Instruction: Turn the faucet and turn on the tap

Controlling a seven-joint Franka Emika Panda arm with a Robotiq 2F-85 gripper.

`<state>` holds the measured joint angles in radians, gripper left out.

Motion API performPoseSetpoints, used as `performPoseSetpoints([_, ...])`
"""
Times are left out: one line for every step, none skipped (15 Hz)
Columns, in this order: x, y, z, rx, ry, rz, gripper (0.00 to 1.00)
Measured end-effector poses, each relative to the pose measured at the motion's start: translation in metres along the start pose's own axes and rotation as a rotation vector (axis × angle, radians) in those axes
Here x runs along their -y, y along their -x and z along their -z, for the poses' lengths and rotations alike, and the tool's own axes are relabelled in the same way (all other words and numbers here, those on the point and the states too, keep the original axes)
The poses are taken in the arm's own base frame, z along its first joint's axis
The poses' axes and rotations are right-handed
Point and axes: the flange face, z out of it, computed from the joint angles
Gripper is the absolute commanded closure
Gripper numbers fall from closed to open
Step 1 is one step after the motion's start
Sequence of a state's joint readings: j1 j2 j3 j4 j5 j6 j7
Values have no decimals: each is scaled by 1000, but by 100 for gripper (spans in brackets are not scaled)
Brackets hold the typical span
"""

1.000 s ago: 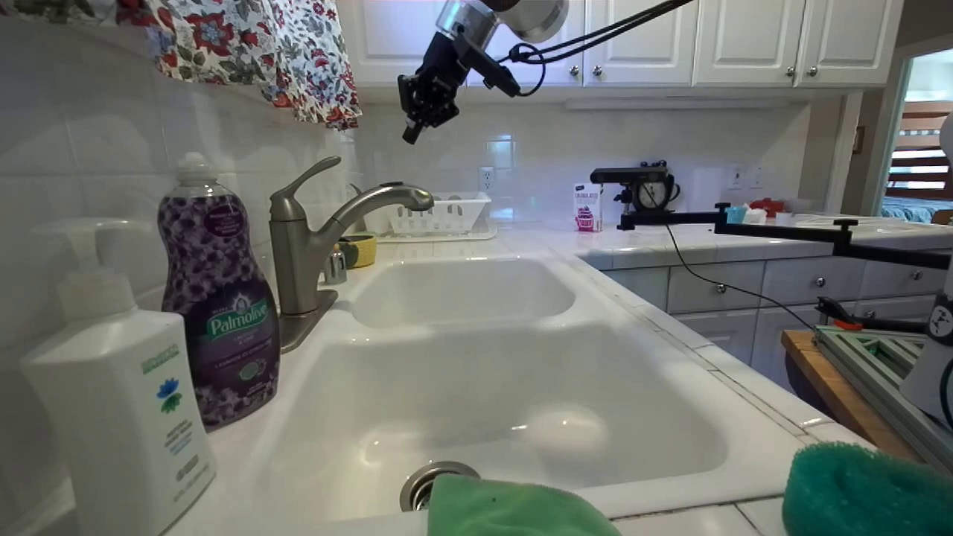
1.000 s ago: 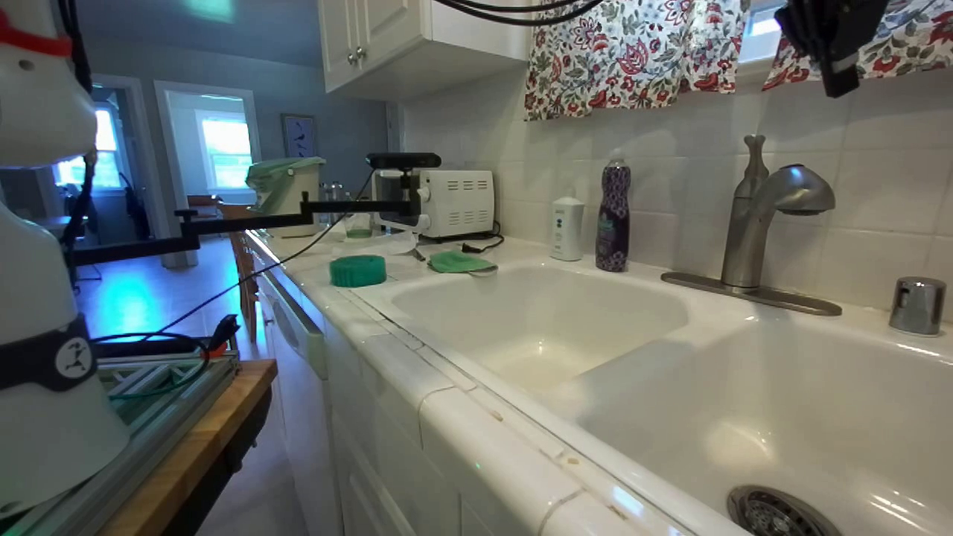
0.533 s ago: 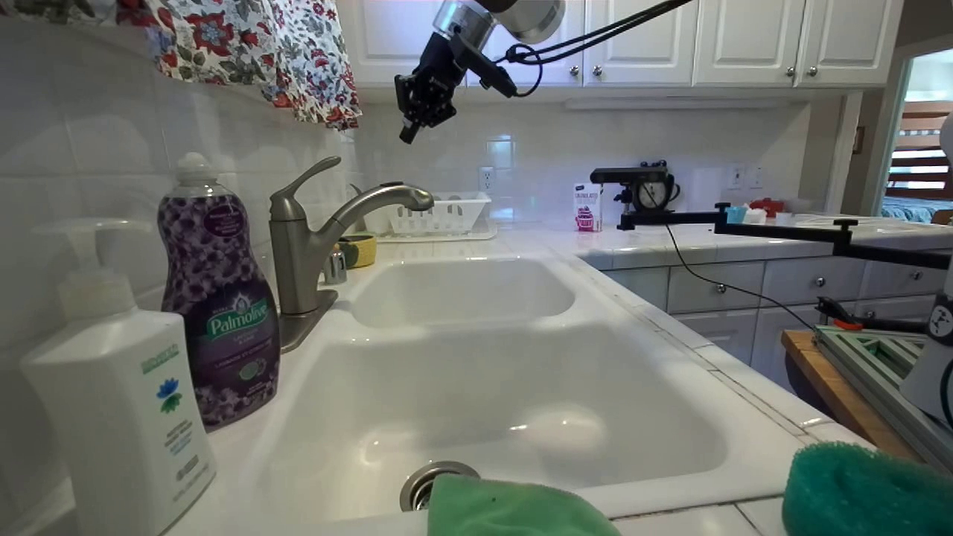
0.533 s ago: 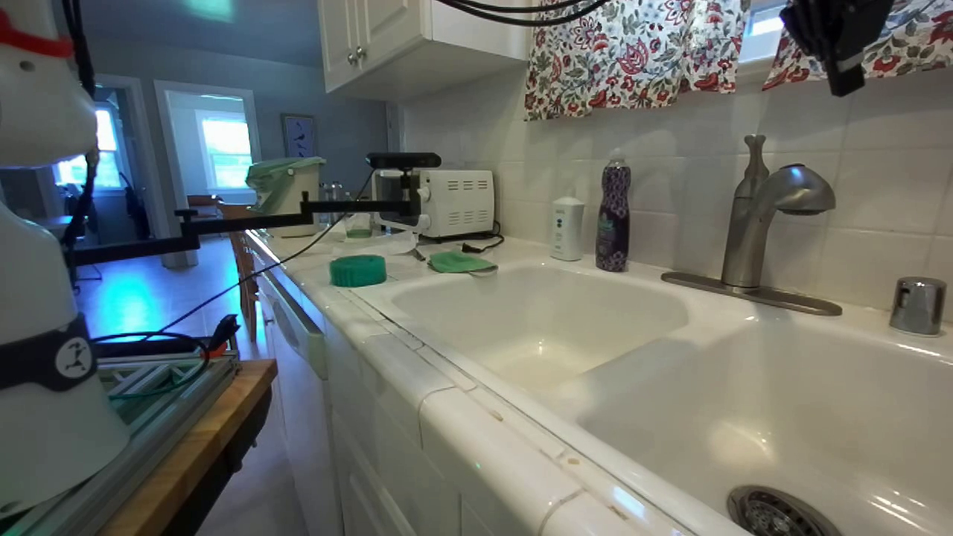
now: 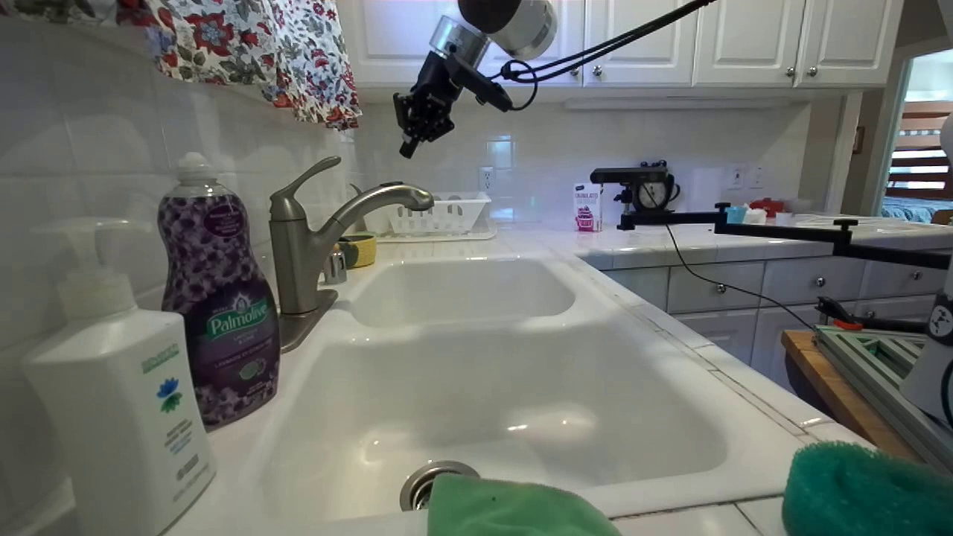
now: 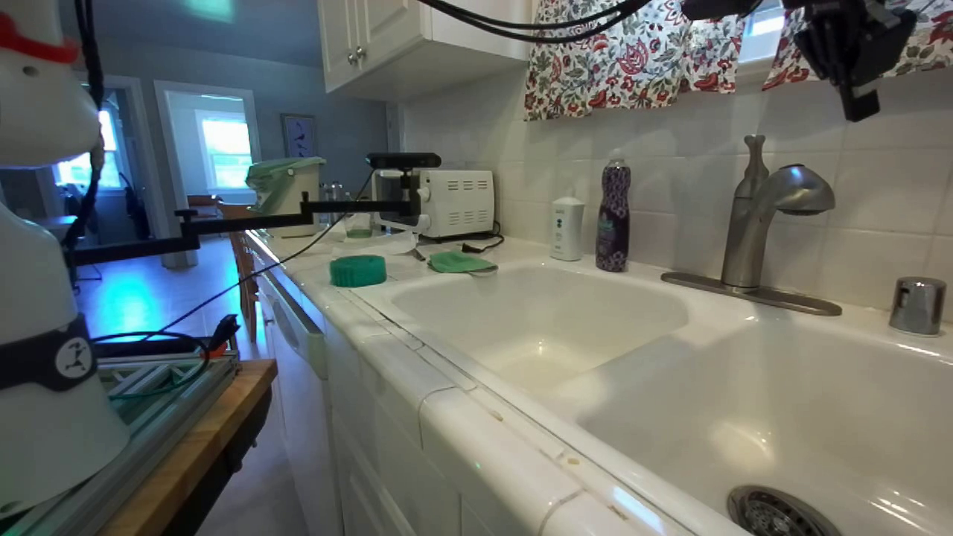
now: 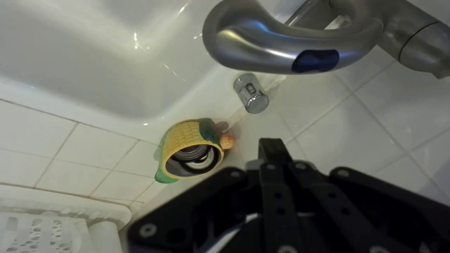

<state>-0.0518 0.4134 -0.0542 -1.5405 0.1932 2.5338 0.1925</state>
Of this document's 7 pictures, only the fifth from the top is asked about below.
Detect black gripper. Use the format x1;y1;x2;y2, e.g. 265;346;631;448
392;50;480;160

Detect thin black camera cable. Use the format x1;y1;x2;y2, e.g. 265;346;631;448
661;221;828;330

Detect grey robot mounting platform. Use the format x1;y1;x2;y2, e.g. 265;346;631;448
812;322;953;473

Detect purple dish soap bottle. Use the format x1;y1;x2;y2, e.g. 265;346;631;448
153;151;283;431

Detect metal sink drain strainer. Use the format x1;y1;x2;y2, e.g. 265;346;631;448
396;458;483;516

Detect small red item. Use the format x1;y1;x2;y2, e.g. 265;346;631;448
751;193;792;221

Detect white upper cabinets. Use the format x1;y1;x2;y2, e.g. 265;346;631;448
335;0;905;99

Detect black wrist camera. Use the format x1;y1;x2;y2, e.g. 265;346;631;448
450;56;517;113

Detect floral fabric curtain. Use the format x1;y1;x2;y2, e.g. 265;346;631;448
0;0;365;132

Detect white cabinets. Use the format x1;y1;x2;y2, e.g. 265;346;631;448
599;258;953;397
335;0;905;99

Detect yellow sponge holder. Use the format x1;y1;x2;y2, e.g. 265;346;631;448
340;230;380;272

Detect white pump soap bottle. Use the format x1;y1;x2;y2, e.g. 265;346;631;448
19;218;219;536

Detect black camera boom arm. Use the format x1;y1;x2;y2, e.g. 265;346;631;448
617;202;953;272

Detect white double kitchen sink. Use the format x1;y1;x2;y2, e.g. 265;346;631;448
165;247;876;536

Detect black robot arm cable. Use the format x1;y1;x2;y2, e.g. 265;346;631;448
493;0;719;113

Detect white lower cabinets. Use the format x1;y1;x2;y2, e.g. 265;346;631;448
599;258;953;397

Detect grey metal faucet spout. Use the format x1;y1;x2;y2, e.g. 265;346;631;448
267;180;436;351

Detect green cloth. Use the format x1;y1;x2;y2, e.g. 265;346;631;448
426;473;622;536

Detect chrome sink air gap cap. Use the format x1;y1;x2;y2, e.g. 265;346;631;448
323;247;351;287

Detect wooden cart top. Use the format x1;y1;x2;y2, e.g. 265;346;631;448
779;325;920;464

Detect grey faucet lever handle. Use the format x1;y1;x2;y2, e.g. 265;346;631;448
267;156;344;227

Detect white plastic basket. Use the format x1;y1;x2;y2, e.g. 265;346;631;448
380;191;496;241

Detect black red-handled tool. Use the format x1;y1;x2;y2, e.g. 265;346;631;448
812;294;934;336

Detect pink and white bottle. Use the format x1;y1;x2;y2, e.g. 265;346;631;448
572;180;603;236

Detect teal towel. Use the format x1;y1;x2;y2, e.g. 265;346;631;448
779;442;953;536

